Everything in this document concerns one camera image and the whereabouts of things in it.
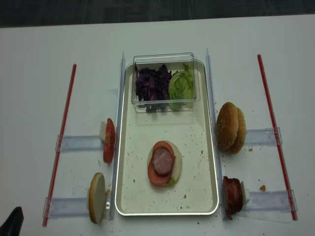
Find standing bun half left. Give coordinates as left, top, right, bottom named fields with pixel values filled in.
left=88, top=173, right=105, bottom=224

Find white block behind tomato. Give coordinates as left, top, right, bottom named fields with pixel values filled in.
left=99, top=121, right=106, bottom=143

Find upper right clear holder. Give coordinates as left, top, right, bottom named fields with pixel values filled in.
left=244, top=127, right=283, bottom=146

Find white block behind bacon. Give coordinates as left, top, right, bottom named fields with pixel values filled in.
left=241, top=181, right=250, bottom=206

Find standing tomato slice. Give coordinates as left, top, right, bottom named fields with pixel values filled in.
left=103, top=118, right=116, bottom=164

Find green lettuce leaves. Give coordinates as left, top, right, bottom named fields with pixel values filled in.
left=168, top=63, right=195, bottom=100

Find upper left clear holder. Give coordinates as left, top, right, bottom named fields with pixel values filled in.
left=55, top=135, right=104, bottom=152

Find lettuce under tomato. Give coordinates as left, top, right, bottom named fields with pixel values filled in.
left=167, top=177, right=176, bottom=186

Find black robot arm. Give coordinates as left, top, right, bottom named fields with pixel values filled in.
left=0, top=206, right=24, bottom=236

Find sesame bun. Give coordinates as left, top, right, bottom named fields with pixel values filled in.
left=216, top=102, right=239, bottom=150
left=229, top=107, right=247, bottom=154

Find clear plastic container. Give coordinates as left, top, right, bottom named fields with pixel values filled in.
left=131, top=52, right=200, bottom=114

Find sesame bun rear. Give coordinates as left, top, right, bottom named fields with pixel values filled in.
left=229, top=107, right=247, bottom=154

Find lower right clear holder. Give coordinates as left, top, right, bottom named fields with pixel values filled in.
left=243, top=190, right=298, bottom=212

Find lower left clear holder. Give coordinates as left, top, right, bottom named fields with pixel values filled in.
left=42, top=197, right=89, bottom=218

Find tomato slice on bun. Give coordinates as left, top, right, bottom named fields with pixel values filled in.
left=148, top=141, right=176, bottom=186

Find white metal tray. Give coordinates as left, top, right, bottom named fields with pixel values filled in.
left=115, top=61, right=219, bottom=216

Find sesame bun front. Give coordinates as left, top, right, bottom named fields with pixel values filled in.
left=216, top=102, right=239, bottom=150

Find right red strip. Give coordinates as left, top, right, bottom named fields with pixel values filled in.
left=257, top=54, right=298, bottom=221

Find clear holder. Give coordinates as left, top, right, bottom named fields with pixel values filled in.
left=243, top=190, right=298, bottom=212
left=244, top=127, right=283, bottom=146
left=42, top=197, right=89, bottom=218
left=55, top=135, right=104, bottom=152

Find bacon meat stack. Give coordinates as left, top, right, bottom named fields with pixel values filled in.
left=223, top=176, right=244, bottom=220

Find red strip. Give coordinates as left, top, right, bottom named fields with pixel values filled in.
left=42, top=64, right=77, bottom=227
left=257, top=54, right=298, bottom=221

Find left red strip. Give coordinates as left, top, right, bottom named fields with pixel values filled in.
left=42, top=64, right=77, bottom=227

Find round ham patty slice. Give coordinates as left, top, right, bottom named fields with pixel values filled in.
left=152, top=147, right=173, bottom=176

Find shredded purple cabbage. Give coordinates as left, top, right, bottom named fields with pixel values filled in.
left=134, top=64, right=172, bottom=102

